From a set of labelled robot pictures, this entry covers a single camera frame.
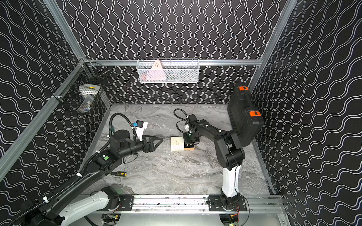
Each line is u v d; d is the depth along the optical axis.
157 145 0.65
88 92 0.82
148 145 0.62
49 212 0.40
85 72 0.96
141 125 0.64
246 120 0.81
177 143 0.93
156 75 0.90
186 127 0.92
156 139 0.67
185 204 0.76
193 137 0.83
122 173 0.82
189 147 0.94
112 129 1.05
